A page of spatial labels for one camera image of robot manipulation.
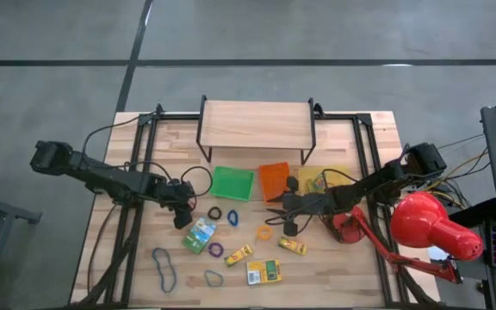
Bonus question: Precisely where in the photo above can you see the green plastic basket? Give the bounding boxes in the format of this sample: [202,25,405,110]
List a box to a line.
[208,165,257,202]

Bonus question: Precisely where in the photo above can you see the red desk lamp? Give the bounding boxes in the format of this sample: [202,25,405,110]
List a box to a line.
[325,190,485,285]

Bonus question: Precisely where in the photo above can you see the small yellow crayon box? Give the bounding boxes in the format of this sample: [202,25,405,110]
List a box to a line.
[278,235,308,257]
[224,244,254,268]

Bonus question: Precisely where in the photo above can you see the yellow spiral coil band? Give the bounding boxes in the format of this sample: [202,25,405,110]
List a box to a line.
[255,223,274,241]

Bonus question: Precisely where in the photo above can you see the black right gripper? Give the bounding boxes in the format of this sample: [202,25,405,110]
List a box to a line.
[265,176,344,237]

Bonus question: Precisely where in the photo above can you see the wooden shelf riser black legs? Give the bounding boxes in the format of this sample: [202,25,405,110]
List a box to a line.
[195,94,318,167]

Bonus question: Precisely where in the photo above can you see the yellow plastic basket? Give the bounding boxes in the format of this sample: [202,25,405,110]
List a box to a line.
[297,164,352,203]

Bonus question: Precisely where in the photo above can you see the orange rubber band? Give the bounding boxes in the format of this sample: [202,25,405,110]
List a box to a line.
[312,176,329,195]

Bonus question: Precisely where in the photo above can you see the black metal table frame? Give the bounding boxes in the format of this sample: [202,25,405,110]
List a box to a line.
[69,102,441,309]

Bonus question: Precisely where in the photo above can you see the large blue rubber band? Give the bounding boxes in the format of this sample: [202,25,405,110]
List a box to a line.
[151,247,177,295]

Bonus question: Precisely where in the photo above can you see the bundle of coloured wires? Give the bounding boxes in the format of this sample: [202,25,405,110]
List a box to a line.
[405,133,490,210]

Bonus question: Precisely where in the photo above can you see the yellow crayon box with barcode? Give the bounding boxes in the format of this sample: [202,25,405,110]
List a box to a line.
[245,258,283,286]

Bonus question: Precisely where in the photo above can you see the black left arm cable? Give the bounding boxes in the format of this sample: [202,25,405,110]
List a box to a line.
[82,112,214,198]

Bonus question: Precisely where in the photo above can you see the large green crayon box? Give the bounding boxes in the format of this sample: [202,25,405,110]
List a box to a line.
[181,217,218,255]

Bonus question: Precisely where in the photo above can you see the orange plastic basket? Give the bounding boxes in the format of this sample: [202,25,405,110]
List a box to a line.
[258,161,292,204]

